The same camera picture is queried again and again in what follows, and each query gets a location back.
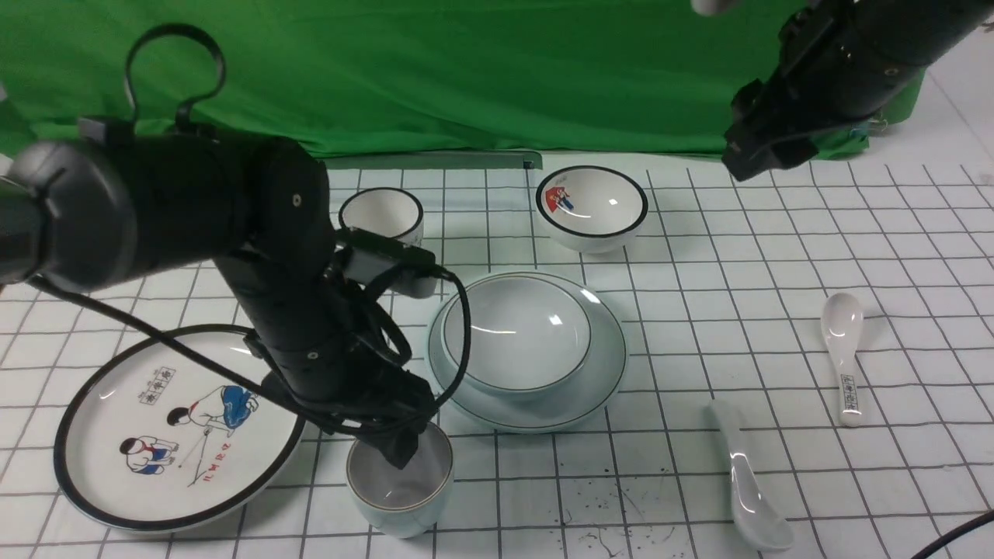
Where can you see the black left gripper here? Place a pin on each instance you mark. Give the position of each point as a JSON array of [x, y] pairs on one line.
[[369, 400]]

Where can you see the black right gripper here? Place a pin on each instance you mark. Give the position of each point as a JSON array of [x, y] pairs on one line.
[[774, 126]]

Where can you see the pale blue cup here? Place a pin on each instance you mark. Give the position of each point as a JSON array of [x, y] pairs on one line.
[[403, 502]]

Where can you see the pale blue bowl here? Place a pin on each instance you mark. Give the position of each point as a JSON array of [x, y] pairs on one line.
[[529, 334]]

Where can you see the plain white spoon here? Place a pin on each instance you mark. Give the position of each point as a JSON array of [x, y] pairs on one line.
[[760, 525]]

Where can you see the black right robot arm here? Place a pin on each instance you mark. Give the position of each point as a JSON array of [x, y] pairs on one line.
[[840, 62]]

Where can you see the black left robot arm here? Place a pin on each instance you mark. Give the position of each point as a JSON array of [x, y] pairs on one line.
[[82, 215]]

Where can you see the blue binder clip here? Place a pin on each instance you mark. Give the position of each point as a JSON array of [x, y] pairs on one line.
[[876, 126]]

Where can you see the pale blue plate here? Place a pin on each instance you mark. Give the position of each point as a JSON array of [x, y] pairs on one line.
[[584, 395]]

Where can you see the white bowl black rim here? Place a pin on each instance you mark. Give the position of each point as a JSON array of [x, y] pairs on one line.
[[589, 208]]

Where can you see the white spoon with label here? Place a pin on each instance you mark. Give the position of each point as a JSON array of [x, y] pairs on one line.
[[841, 326]]

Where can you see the white cup black rim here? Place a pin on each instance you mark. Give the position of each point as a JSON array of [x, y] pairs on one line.
[[390, 212]]

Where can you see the white grid tablecloth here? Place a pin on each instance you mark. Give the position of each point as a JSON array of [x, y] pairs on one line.
[[721, 296]]

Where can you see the white plate black rim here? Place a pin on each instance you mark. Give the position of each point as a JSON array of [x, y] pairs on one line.
[[154, 442]]

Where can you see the green backdrop cloth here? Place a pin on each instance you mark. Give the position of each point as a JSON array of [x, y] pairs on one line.
[[357, 77]]

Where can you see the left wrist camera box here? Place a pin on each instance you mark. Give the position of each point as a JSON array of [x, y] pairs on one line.
[[383, 263]]

